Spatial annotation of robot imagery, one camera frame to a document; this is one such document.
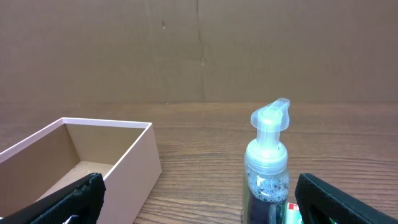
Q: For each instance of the clear foam pump bottle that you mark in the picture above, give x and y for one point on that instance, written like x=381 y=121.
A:
x=266 y=174

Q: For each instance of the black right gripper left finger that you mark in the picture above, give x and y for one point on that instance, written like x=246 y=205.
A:
x=78 y=202

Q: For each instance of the green Dettol soap pack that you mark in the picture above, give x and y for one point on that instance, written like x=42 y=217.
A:
x=292 y=214

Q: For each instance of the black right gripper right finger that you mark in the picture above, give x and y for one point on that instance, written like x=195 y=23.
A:
x=321 y=203

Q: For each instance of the pink cardboard box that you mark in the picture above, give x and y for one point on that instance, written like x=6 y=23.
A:
x=124 y=152

